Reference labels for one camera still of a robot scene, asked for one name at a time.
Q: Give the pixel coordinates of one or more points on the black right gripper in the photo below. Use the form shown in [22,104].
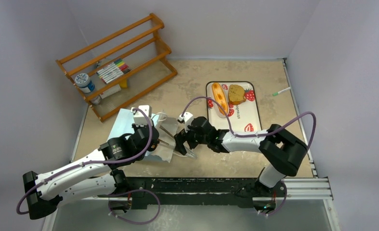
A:
[183,142]

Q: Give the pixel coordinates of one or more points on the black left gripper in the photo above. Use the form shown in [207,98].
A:
[136,127]

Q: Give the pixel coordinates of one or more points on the metal kitchen tongs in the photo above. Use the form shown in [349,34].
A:
[189,153]

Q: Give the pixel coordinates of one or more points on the long orange fake bread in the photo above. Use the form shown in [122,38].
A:
[220,97]

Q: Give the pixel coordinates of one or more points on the brown fake bread slice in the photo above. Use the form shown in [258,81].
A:
[236,94]

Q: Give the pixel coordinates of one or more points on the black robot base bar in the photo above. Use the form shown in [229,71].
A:
[241,192]

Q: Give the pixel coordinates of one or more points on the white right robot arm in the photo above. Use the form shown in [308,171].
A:
[282,149]

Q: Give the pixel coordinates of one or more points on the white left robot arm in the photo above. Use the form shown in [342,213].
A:
[97,174]

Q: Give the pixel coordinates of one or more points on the white strawberry enamel tray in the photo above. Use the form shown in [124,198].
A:
[243,117]

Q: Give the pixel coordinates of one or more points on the white flat box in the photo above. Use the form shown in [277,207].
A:
[110,91]

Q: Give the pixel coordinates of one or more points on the yellow small bottle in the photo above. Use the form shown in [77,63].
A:
[123,84]

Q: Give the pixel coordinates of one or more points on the set of coloured markers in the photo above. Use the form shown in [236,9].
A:
[113,71]

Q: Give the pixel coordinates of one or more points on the blue lid white jar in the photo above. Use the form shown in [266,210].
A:
[84,83]

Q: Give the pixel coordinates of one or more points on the green cap white marker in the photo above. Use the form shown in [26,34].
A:
[281,91]

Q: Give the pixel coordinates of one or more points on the orange wooden shelf rack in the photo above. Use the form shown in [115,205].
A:
[141,47]

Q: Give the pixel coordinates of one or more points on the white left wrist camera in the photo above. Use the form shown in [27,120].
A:
[142,115]

